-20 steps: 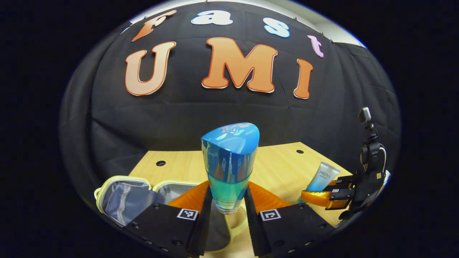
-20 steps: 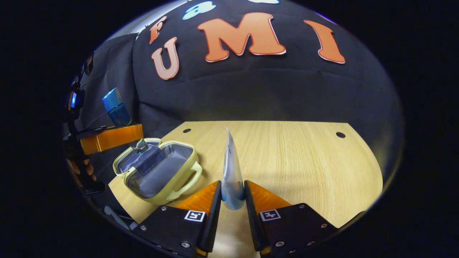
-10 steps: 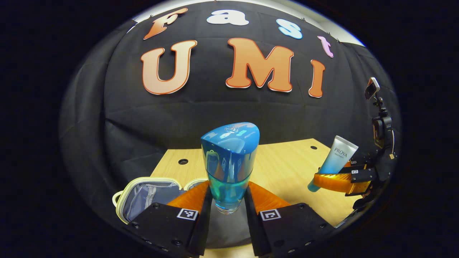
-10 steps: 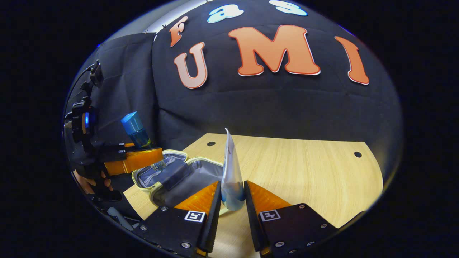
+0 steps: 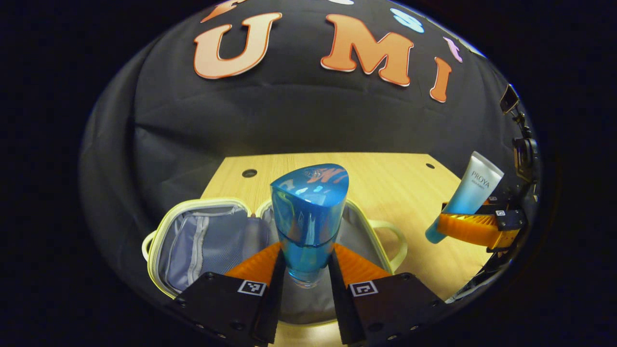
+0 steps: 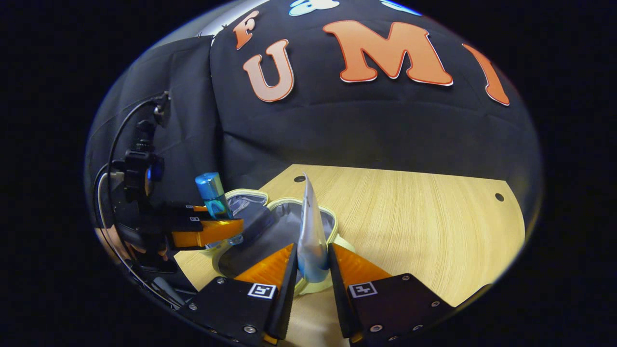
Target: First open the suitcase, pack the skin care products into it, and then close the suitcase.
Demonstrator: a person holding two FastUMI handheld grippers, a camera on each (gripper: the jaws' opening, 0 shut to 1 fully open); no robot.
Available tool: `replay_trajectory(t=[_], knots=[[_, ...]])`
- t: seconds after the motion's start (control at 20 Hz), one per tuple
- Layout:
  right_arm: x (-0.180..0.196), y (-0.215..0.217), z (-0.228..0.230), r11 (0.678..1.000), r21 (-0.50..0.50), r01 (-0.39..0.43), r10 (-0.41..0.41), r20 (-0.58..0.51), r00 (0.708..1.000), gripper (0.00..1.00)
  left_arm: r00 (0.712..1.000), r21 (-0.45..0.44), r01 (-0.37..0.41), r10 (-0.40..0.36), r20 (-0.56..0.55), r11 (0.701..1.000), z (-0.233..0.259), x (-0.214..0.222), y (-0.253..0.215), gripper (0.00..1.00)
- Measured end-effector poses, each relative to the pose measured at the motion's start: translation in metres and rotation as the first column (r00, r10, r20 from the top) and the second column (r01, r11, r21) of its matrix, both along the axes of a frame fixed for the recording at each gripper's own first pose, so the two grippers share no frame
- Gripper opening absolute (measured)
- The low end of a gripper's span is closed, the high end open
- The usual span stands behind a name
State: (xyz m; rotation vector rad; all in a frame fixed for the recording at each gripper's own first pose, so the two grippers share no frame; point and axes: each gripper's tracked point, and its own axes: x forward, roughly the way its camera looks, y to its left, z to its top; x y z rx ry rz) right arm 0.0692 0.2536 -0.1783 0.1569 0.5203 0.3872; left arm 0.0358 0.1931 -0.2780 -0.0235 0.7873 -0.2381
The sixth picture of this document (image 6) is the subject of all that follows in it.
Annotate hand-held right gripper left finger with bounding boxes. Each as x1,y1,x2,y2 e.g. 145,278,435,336
178,242,299,347

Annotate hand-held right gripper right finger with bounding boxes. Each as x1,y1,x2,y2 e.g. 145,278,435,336
328,242,456,344

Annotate blue capped skin care bottle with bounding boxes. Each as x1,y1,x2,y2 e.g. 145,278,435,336
195,172,244,249

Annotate clear blue skin care tube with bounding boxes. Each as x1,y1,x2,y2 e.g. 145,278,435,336
296,172,331,284

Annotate black backdrop cloth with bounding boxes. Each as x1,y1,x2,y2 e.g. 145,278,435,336
84,0,543,232

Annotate thin gripper cable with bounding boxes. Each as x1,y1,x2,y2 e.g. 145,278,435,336
95,92,186,310

